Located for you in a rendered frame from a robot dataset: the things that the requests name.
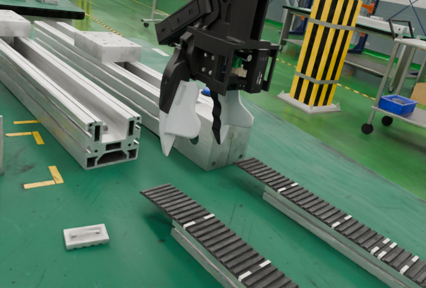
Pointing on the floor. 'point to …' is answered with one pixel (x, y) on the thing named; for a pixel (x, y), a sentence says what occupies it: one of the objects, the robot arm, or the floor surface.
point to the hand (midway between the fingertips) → (191, 139)
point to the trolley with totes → (407, 107)
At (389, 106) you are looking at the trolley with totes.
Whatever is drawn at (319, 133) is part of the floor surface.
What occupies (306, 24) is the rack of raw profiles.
